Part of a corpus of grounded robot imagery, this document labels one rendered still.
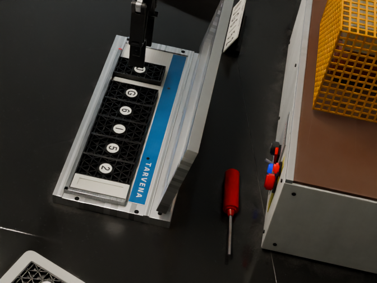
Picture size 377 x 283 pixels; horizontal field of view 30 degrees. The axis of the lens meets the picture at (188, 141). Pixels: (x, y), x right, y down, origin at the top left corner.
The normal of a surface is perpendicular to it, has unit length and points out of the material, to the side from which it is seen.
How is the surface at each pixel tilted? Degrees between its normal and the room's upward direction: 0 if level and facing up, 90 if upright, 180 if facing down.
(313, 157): 0
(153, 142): 0
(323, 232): 90
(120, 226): 0
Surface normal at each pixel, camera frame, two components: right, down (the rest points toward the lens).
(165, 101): 0.11, -0.66
